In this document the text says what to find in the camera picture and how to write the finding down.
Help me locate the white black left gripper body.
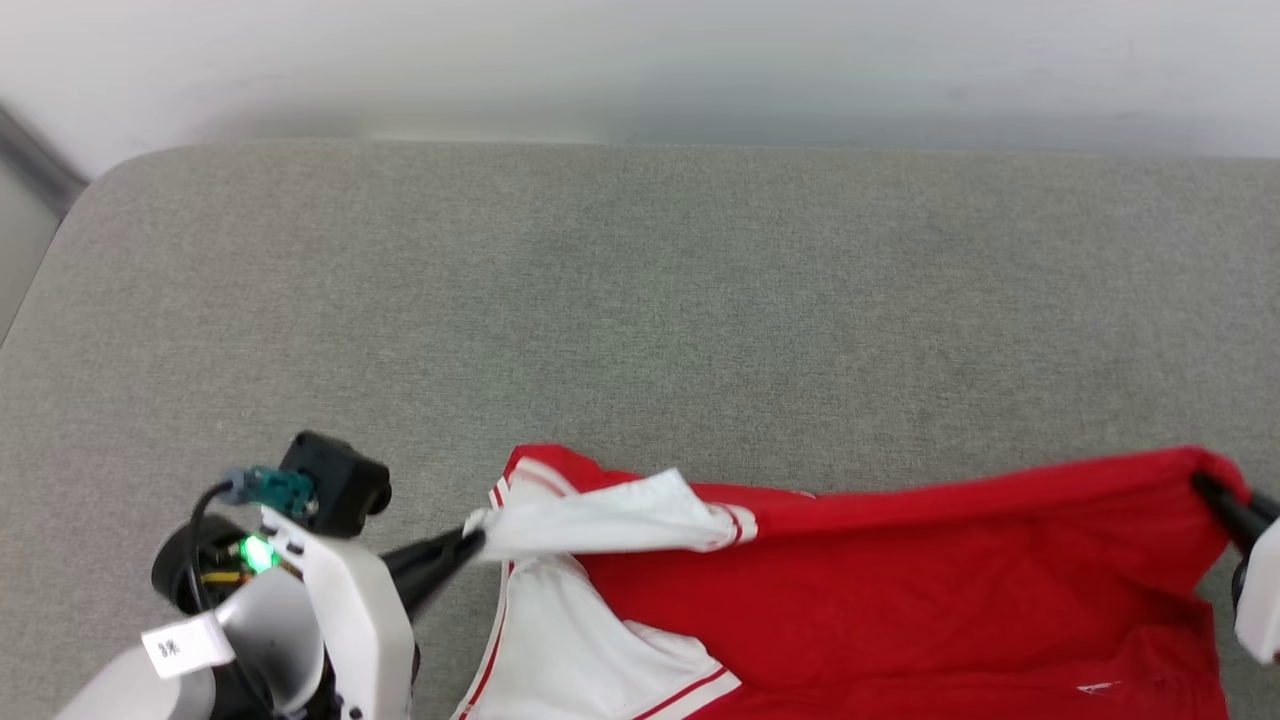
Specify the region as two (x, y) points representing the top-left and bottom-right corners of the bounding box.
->
(150, 505), (419, 720)

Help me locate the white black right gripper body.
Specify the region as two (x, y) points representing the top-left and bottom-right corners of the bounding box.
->
(1230, 518), (1280, 667)

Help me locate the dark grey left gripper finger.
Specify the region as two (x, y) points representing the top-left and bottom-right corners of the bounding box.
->
(385, 528), (489, 622)

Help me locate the red and white shirt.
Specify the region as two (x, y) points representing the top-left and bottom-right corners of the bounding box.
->
(450, 443), (1253, 720)

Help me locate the white paper label tag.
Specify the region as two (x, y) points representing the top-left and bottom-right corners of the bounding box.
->
(140, 612), (236, 681)

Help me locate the grey fabric sofa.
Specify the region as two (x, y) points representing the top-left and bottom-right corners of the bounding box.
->
(0, 140), (1280, 720)

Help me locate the dark grey baseboard strip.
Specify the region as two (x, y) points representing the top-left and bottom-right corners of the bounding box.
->
(0, 100), (89, 219)

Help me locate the teal camera connector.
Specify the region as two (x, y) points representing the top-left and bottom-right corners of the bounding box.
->
(222, 465), (319, 519)

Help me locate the thin black cable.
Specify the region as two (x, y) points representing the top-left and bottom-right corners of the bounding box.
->
(188, 480), (241, 613)

